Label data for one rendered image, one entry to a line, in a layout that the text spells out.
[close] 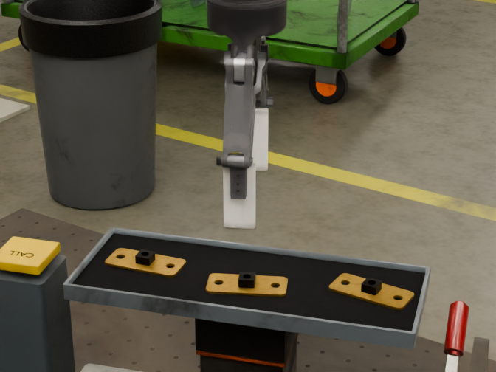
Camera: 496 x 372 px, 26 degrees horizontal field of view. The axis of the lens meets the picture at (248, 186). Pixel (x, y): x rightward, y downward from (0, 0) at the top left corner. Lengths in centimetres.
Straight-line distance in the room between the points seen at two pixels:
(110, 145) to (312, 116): 127
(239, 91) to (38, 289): 37
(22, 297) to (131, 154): 270
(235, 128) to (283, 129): 370
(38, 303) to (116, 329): 73
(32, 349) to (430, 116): 377
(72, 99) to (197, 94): 139
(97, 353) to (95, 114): 200
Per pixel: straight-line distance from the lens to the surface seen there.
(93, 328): 195
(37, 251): 123
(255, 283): 114
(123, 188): 393
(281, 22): 100
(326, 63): 481
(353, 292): 112
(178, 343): 189
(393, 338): 106
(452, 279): 355
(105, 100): 377
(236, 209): 101
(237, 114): 96
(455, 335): 111
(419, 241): 376
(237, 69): 96
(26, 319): 123
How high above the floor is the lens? 173
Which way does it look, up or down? 25 degrees down
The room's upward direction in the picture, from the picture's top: straight up
